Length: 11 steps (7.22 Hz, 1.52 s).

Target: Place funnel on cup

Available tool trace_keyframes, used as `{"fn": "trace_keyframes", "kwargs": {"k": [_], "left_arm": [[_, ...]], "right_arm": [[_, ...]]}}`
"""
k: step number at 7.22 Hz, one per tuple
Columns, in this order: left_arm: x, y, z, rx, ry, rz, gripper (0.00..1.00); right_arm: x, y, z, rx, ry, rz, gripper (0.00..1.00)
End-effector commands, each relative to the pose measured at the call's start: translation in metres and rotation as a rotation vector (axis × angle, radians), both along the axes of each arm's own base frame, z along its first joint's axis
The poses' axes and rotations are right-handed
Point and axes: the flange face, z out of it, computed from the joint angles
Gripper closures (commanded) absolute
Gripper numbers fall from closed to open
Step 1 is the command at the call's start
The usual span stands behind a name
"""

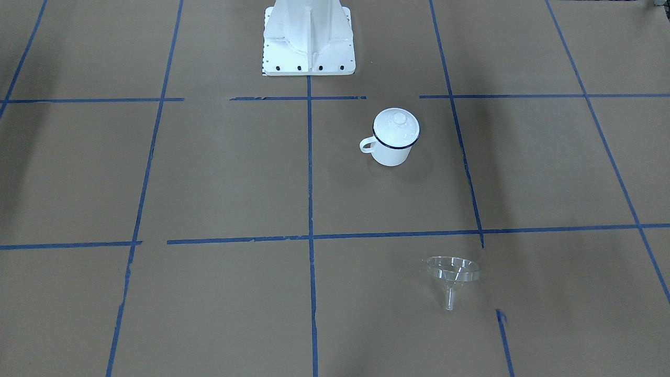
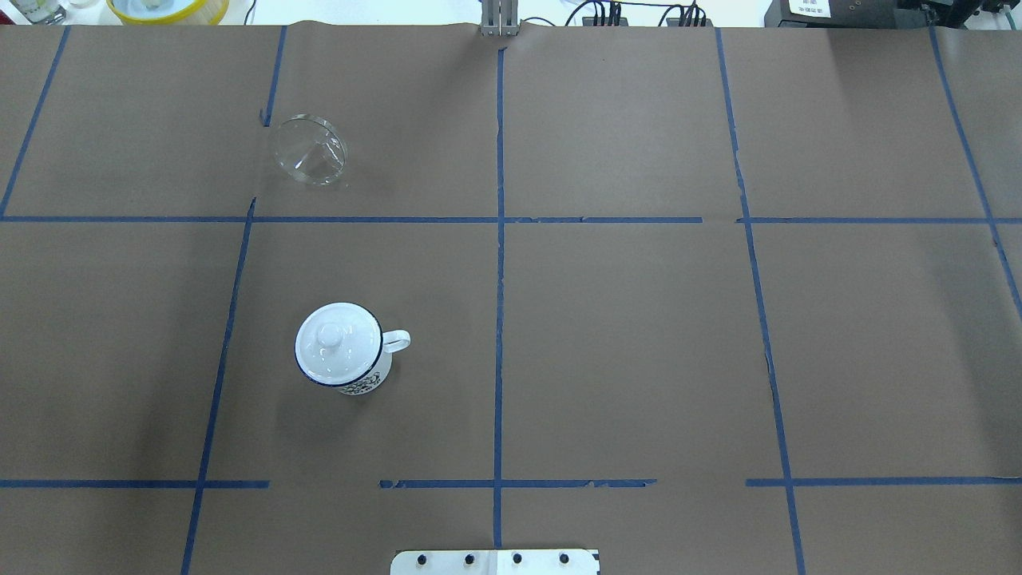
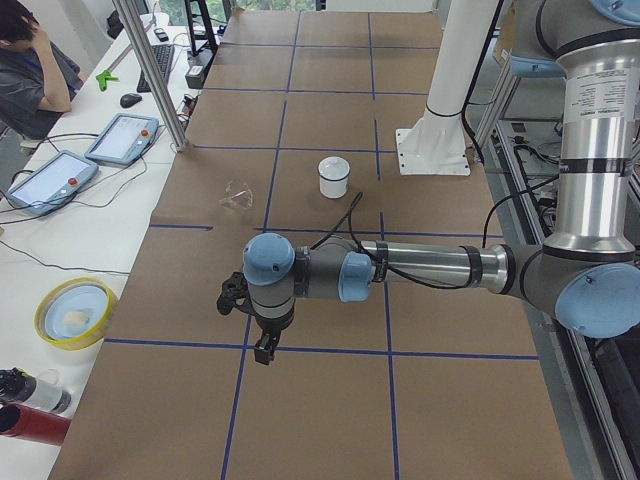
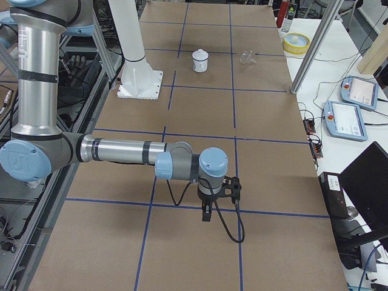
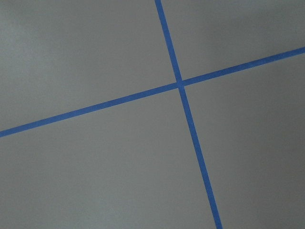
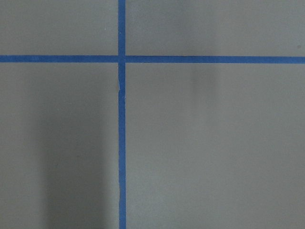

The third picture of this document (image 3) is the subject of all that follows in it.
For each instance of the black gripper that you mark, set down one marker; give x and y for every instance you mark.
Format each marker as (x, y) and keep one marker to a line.
(271, 328)

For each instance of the white cup lid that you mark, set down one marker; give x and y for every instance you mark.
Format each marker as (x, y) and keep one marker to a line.
(333, 168)

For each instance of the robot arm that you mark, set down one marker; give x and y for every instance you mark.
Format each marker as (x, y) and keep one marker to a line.
(582, 275)

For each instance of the white enamel cup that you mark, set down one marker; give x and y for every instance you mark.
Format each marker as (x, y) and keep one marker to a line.
(333, 189)

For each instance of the yellow rimmed bowl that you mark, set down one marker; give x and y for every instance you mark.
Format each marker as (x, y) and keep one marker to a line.
(75, 314)

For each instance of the clear bottle black cap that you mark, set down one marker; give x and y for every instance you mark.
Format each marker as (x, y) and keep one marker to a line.
(17, 386)

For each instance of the red cylinder bottle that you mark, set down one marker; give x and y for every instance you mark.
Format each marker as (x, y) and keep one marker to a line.
(22, 422)

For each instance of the far teach pendant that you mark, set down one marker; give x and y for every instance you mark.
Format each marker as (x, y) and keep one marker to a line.
(123, 140)

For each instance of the teach pendant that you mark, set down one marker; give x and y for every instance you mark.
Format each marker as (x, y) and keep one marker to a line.
(123, 140)
(53, 184)

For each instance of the near teach pendant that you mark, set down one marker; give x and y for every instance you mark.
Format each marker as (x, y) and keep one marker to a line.
(53, 184)

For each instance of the black computer mouse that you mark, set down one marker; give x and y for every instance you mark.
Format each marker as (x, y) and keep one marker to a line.
(129, 100)

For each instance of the black keyboard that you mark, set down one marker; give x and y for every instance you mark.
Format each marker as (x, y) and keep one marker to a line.
(163, 54)

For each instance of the green plastic tool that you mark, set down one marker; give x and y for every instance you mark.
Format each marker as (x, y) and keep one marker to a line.
(104, 78)

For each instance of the seated person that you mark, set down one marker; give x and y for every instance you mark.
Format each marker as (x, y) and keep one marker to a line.
(38, 80)

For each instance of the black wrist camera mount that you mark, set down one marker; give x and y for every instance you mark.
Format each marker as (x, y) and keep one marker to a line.
(234, 295)

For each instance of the aluminium frame post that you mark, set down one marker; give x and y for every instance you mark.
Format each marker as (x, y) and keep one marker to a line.
(139, 41)

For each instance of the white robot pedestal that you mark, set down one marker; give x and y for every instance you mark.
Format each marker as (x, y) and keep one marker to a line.
(435, 145)

